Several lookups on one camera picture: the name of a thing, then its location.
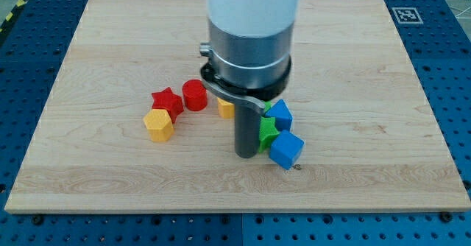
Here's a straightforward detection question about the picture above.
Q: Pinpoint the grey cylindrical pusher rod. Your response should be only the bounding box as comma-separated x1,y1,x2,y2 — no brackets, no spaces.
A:
235,105,261,158

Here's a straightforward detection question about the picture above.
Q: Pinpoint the blue triangle block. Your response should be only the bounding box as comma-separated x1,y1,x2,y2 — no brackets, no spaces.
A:
265,99,293,131

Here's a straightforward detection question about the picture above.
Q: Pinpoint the blue cube block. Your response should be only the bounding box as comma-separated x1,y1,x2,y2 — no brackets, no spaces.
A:
269,130,305,170

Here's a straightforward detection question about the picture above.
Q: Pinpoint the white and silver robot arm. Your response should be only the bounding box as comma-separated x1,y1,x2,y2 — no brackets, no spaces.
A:
199,0,299,158

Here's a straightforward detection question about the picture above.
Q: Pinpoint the green block behind arm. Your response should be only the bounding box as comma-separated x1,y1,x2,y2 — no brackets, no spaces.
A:
264,101,272,113

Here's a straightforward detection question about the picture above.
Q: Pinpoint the yellow block behind rod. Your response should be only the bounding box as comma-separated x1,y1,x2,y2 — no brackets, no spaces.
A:
217,98,235,119

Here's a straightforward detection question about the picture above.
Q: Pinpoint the green star block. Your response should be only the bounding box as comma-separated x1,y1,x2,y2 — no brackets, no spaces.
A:
258,117,280,153

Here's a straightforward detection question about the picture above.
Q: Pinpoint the red cylinder block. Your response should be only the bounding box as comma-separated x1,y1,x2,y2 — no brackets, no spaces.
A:
182,79,208,111

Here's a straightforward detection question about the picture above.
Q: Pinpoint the red star block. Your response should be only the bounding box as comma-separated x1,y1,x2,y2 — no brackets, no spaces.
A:
151,87,184,123

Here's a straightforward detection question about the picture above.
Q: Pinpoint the yellow hexagon block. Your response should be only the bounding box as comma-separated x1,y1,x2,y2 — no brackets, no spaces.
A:
143,109,174,142

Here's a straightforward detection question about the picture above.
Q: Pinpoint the wooden board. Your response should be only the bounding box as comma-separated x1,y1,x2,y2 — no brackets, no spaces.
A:
5,0,470,214

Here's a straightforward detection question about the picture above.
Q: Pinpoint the fiducial marker tag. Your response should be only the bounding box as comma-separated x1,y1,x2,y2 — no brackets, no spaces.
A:
392,7,423,24

